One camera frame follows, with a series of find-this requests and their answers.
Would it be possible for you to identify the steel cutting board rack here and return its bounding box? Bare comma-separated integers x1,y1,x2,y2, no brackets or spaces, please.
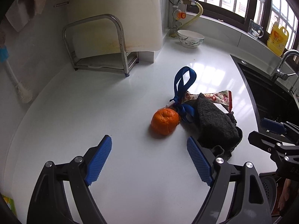
62,14,139,77

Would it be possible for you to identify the yellow oil jug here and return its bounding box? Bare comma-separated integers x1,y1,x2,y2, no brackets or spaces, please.
267,21,289,57

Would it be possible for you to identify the pink hanging towel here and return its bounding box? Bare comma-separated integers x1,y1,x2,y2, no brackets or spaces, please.
5,0,46,32

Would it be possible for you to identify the red white snack wrapper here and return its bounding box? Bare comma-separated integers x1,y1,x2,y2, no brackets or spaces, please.
181,90,233,113

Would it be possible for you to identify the person's right hand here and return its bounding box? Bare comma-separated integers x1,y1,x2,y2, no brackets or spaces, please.
278,179,291,211

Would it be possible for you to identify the white patterned ceramic bowl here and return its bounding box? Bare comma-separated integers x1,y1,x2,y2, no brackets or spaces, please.
177,29,205,49

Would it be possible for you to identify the window frame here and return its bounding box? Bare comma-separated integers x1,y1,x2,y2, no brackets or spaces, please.
196,0,298,50

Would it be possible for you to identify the white cutting board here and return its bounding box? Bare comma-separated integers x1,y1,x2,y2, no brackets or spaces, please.
67,0,163,52

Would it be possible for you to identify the clear glass mug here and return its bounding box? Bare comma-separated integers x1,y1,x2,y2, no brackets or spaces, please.
247,20,264,40

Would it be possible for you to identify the yellow green detergent pouch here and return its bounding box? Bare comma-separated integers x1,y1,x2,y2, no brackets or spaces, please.
2,195,17,216

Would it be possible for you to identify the blue lanyard strap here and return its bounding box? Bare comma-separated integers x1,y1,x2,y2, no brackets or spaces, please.
165,66,198,124

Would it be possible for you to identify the dark grey cloth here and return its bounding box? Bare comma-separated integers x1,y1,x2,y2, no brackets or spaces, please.
194,93,243,161

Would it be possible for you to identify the white bottle brush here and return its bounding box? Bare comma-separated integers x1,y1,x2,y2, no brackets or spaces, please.
1,46,33,104

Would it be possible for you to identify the orange mandarin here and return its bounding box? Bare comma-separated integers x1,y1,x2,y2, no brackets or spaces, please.
150,108,180,136

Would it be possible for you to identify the grey perforated trash basket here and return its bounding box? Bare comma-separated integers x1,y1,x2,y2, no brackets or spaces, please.
259,172,280,217

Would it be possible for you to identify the chrome faucet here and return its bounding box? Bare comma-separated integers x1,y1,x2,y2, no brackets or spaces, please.
271,49,299,82

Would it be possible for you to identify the black kitchen sink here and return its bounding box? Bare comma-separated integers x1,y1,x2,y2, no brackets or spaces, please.
231,56,298,133

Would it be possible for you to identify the gas valve with hose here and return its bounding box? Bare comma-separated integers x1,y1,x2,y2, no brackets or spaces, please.
168,0,204,38

